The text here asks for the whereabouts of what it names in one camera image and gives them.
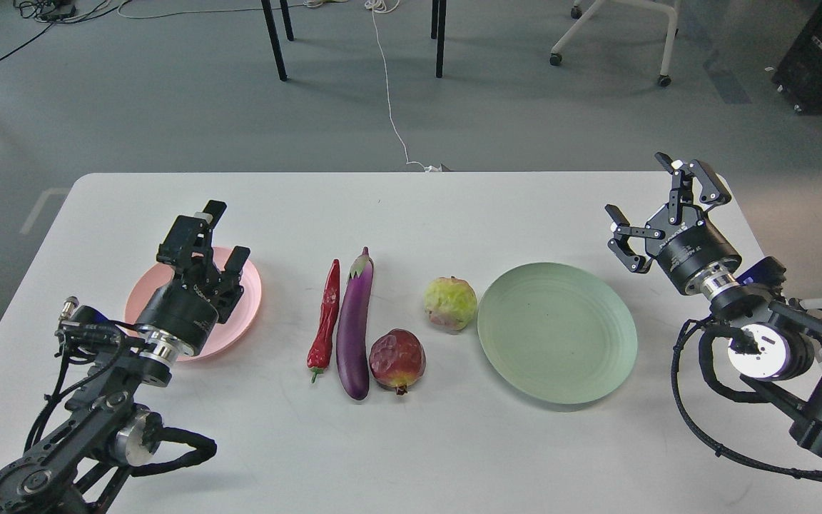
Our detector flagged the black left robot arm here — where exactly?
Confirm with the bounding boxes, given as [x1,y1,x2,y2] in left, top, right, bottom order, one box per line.
[0,201,250,513]

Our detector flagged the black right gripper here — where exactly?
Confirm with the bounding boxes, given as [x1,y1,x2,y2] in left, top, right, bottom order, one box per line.
[604,152,743,297]

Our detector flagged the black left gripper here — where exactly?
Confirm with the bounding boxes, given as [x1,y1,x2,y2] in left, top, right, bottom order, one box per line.
[135,201,251,356]

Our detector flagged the green yellow fruit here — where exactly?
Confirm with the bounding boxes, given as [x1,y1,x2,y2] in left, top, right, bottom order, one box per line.
[423,276,477,331]

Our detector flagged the purple eggplant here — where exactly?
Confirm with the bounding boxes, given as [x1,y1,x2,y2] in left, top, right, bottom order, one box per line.
[335,247,375,400]

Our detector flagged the black table legs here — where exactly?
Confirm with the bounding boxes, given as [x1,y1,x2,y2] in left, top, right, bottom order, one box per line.
[260,1,448,82]

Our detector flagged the green plate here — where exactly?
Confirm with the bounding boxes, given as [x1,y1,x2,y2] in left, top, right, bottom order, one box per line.
[477,261,637,405]

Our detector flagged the pink plate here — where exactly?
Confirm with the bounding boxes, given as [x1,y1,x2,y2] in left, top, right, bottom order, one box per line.
[123,260,262,362]

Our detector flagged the red pomegranate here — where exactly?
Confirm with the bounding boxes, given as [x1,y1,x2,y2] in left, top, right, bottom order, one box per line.
[369,328,427,395]

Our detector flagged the white cable on floor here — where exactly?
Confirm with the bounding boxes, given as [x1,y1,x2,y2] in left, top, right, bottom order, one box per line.
[117,0,442,173]

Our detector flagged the black cables on floor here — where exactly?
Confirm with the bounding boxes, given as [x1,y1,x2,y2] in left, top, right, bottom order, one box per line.
[0,0,123,83]

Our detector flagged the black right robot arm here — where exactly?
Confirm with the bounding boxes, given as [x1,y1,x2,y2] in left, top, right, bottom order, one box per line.
[604,152,822,482]

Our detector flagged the white chair base with wheels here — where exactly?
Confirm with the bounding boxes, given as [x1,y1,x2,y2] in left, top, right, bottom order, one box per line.
[547,1,683,90]

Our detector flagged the red chili pepper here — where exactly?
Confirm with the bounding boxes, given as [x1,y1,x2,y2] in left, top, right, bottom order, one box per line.
[306,259,340,383]

